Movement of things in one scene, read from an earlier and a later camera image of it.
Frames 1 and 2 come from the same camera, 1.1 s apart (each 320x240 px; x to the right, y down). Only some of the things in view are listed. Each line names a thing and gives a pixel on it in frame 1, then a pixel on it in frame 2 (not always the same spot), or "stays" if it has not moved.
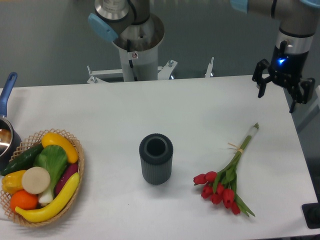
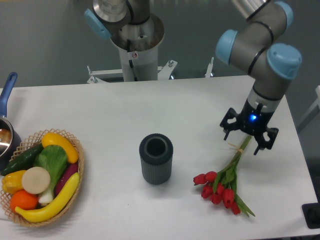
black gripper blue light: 286,68 → 252,120
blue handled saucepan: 10,140 stays
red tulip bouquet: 221,187 stays
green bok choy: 54,159 stays
